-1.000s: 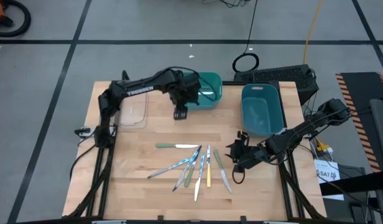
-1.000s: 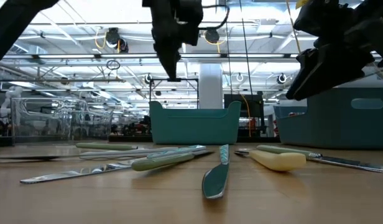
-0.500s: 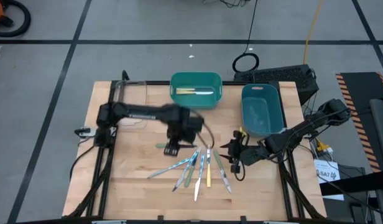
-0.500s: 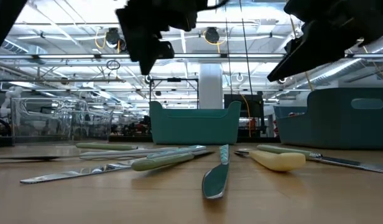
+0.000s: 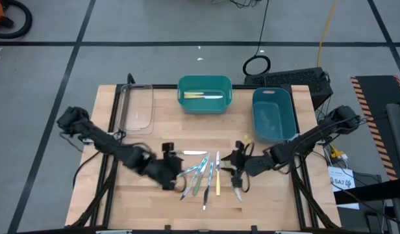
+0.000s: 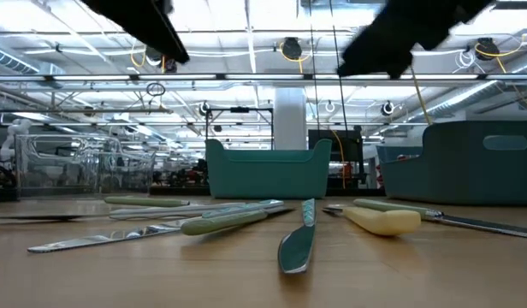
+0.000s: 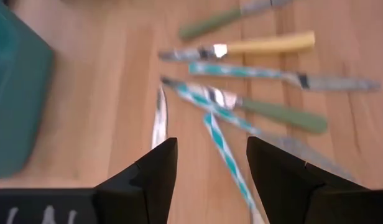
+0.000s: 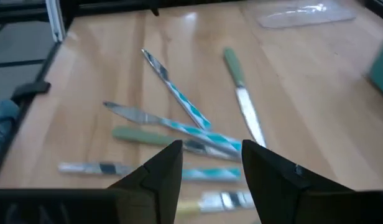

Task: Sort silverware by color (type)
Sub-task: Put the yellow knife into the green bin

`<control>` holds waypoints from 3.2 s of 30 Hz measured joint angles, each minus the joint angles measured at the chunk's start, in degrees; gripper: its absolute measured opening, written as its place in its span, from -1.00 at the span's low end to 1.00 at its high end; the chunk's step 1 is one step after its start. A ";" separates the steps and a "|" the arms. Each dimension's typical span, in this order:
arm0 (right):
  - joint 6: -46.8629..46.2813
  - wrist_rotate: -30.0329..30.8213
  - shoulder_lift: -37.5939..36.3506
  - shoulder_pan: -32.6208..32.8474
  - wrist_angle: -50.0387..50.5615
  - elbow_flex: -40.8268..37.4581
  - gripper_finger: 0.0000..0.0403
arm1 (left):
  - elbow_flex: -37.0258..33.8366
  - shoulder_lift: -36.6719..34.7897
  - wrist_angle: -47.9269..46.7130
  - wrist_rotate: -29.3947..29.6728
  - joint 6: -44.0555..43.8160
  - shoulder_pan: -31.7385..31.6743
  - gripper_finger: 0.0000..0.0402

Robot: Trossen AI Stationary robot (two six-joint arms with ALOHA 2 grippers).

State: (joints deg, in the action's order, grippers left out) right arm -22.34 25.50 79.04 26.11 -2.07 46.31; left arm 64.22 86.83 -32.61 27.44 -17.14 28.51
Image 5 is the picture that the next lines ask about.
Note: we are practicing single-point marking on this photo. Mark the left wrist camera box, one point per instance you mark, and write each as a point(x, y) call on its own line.
point(167, 147)

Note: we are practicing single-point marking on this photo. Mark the white paper label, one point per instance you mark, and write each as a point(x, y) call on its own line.
point(341, 177)

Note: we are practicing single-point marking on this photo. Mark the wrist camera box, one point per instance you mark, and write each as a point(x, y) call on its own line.
point(239, 145)
point(167, 147)

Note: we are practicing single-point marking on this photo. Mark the blue-green plastic bin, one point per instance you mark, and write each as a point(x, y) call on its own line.
point(271, 120)

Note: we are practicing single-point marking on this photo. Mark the black stand beam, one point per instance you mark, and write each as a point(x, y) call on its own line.
point(375, 193)

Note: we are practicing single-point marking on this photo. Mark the clear plastic container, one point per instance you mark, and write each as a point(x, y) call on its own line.
point(141, 104)

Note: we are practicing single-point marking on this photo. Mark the teal plastic bin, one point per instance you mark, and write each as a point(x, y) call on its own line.
point(203, 107)

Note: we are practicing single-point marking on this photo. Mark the yellow plug connector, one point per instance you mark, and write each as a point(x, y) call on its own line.
point(335, 152)

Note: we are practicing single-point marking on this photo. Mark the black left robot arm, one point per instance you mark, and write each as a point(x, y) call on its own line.
point(99, 138)

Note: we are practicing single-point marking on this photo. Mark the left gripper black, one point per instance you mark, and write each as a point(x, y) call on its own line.
point(164, 170)

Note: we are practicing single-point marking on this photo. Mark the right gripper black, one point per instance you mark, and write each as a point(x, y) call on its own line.
point(242, 162)

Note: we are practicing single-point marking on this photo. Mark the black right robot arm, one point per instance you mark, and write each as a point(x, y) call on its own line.
point(304, 144)

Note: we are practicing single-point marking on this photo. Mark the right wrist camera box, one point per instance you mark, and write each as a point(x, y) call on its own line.
point(239, 145)

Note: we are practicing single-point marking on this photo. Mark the black hazard striped mat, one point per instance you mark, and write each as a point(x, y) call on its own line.
point(375, 97)

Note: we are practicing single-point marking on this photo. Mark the black aluminium table frame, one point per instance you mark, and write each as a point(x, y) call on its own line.
point(164, 86)

